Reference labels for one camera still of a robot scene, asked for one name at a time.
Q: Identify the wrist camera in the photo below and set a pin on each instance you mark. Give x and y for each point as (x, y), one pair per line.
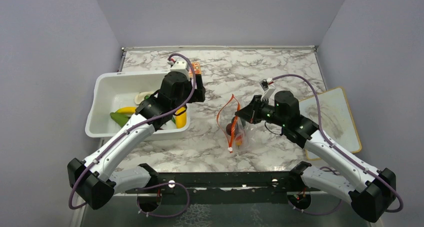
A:
(179, 65)
(268, 89)

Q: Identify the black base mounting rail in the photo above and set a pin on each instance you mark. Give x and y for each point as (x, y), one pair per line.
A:
(216, 188)

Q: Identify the yellow banana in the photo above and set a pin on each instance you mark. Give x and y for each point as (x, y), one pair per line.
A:
(126, 110)

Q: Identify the dark green avocado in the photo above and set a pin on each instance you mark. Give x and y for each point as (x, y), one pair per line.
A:
(242, 122)

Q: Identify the purple passion fruit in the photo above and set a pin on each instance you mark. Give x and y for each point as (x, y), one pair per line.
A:
(231, 129)

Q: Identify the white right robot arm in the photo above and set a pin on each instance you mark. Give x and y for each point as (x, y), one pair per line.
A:
(368, 190)

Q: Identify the green leaf vegetable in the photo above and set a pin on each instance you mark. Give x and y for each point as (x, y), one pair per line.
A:
(120, 118)

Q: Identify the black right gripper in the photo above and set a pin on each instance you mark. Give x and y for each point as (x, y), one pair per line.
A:
(251, 112)

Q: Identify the yellow mango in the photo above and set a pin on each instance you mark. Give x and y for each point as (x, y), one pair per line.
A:
(180, 117)

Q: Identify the white plastic bin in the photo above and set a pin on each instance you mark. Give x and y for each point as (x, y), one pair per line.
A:
(117, 90)

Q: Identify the white board yellow rim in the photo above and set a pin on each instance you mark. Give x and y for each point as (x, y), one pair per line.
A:
(336, 118)

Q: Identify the white mushroom toy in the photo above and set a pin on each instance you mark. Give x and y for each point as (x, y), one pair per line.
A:
(142, 96)

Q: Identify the clear orange-zipper zip bag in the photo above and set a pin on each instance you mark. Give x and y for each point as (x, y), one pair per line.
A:
(237, 132)

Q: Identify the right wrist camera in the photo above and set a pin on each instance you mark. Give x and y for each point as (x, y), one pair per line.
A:
(268, 89)

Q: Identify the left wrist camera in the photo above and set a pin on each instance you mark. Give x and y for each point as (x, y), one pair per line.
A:
(179, 65)

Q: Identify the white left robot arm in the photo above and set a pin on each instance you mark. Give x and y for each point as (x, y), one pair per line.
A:
(93, 180)

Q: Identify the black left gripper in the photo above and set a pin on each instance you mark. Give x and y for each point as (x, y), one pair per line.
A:
(199, 95)

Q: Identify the red bell pepper toy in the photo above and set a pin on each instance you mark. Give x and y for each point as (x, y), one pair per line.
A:
(239, 140)

